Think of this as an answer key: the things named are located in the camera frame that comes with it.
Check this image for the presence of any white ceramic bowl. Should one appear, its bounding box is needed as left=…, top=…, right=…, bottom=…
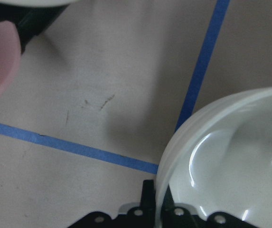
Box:
left=155, top=87, right=272, bottom=228

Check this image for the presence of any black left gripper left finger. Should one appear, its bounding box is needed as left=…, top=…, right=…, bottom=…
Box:
left=140, top=180, right=155, bottom=213

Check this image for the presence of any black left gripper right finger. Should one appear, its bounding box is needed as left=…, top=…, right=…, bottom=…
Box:
left=163, top=186, right=175, bottom=210

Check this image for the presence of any black dish rack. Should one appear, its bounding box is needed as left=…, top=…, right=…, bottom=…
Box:
left=0, top=3, right=68, bottom=53

